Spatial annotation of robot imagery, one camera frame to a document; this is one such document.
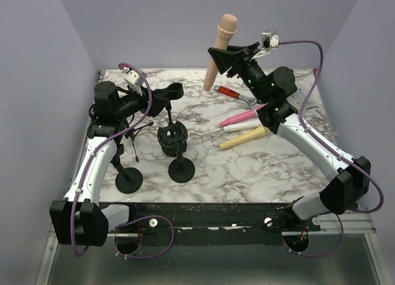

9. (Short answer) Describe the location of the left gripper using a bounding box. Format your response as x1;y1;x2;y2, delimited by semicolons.
115;83;170;120

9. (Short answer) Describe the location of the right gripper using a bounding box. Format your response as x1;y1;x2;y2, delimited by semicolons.
210;41;270;104

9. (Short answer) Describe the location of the tall black round-base stand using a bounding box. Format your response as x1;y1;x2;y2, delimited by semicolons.
154;83;189;158

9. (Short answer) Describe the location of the peach microphone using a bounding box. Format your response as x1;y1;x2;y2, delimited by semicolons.
203;14;238;91

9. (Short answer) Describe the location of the black shock-mount round-base stand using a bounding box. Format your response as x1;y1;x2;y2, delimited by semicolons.
157;121;195;183

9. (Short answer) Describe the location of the black tripod shock-mount stand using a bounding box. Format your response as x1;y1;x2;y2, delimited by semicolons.
123;121;154;162

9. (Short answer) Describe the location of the pink microphone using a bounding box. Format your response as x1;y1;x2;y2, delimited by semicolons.
220;105;264;127

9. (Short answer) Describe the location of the white grey-headed microphone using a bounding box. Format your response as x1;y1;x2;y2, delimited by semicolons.
223;120;261;133

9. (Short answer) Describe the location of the beige microphone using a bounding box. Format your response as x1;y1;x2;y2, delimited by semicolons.
220;126;270;150

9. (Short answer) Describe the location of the black clip round-base stand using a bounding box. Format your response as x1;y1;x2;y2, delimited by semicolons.
110;144;143;194

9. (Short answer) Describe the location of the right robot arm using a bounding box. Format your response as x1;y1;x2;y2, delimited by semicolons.
208;43;371;231

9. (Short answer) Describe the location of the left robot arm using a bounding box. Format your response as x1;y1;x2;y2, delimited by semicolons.
49;81;184;247

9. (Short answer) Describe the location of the clear plastic parts box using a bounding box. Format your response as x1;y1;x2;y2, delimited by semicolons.
290;88;315;110

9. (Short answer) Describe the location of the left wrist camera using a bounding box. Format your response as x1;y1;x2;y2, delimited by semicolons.
120;65;147;96

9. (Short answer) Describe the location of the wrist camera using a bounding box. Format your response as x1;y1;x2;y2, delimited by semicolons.
253;30;279;59
120;65;147;96

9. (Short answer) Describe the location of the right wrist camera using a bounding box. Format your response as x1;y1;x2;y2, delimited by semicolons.
253;30;279;59

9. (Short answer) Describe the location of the red handled adjustable wrench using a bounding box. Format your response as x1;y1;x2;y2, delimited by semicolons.
213;86;257;109

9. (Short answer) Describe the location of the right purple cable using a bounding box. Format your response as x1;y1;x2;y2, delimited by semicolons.
279;40;385;257

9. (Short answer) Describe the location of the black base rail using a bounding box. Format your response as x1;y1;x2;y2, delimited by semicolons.
77;200;322;246

